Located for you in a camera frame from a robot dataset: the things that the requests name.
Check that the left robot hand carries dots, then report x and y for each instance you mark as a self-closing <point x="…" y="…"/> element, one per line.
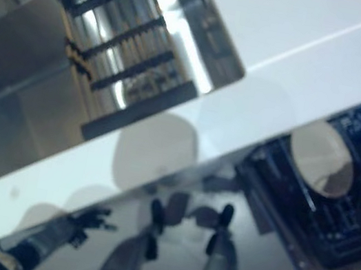
<point x="91" y="222"/>

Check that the cream ceramic plate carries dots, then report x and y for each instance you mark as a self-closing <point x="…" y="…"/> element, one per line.
<point x="323" y="160"/>

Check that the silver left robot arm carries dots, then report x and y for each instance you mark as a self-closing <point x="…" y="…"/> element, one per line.
<point x="39" y="243"/>

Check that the dishwasher plate rack with tines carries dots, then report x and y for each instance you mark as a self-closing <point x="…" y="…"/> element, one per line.
<point x="344" y="220"/>

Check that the stainless steel sink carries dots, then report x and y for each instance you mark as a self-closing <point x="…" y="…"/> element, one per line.
<point x="22" y="61"/>

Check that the black dish drying rack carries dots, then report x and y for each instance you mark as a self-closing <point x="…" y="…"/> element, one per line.
<point x="120" y="37"/>

